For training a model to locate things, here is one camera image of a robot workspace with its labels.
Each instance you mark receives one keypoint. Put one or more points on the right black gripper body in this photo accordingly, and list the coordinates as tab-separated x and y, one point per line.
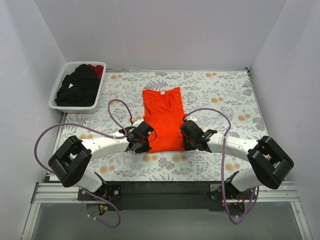
188	144

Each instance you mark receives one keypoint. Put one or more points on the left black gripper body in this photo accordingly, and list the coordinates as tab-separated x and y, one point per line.
139	146

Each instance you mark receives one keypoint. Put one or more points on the orange t shirt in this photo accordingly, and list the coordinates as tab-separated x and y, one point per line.
163	111

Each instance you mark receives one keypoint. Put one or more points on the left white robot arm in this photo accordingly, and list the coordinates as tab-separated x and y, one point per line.
69	163

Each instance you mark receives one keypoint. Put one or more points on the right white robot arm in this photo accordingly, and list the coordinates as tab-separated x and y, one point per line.
270	164

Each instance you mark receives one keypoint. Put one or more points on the floral patterned table mat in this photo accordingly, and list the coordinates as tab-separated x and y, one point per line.
220	100

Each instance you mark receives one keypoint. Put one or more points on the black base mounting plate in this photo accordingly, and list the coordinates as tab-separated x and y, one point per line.
162	195

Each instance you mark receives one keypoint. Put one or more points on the black t shirt in basket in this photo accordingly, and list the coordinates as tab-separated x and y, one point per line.
78	89

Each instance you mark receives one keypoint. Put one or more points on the red t shirt in basket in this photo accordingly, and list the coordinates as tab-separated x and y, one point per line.
98	69

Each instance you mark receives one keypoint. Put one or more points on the white plastic laundry basket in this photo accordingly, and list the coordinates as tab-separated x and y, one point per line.
68	68

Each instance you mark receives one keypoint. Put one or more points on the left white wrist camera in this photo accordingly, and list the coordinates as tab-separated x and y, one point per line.
137	122

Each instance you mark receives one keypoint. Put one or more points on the aluminium frame rail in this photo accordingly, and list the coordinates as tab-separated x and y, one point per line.
59	213

